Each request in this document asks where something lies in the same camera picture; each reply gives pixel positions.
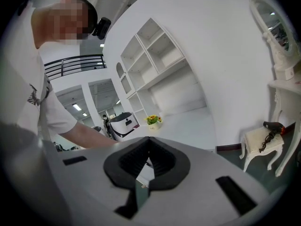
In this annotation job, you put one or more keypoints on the white cushioned stool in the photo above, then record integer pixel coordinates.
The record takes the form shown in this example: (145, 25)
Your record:
(256, 142)

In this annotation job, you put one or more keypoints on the white desk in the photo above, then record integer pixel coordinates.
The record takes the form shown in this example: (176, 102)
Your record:
(188, 131)

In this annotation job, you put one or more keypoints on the white vanity table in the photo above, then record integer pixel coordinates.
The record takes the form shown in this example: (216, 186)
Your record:
(284, 116)

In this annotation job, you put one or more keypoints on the black metal railing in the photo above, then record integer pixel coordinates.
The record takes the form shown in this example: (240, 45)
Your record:
(70, 66)

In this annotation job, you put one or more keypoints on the person's left forearm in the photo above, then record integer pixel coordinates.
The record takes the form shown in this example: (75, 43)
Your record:
(94, 135)

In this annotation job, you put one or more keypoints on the person's head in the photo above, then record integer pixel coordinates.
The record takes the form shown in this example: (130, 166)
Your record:
(63, 20)

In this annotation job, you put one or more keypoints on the oval white framed mirror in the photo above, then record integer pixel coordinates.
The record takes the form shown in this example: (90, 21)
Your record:
(272, 25)

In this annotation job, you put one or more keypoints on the white open shelf unit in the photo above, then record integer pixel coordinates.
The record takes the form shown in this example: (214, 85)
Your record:
(150, 62)

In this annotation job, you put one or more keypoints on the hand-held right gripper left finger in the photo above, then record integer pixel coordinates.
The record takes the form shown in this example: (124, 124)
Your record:
(117, 171)

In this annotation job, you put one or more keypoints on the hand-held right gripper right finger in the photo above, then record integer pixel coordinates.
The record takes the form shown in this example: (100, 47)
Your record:
(174, 168)

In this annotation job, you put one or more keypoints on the person's white t-shirt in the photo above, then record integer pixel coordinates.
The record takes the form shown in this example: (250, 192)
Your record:
(21, 79)

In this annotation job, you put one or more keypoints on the black hair dryer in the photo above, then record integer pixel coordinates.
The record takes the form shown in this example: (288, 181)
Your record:
(272, 126)

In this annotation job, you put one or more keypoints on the black head-worn camera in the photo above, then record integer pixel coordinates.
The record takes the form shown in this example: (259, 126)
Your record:
(101, 27)

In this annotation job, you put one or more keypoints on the yellow flowers in white pot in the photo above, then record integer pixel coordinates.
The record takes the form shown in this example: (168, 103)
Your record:
(154, 122)

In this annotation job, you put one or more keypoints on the white and black machine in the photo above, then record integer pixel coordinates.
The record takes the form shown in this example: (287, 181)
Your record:
(122, 126)

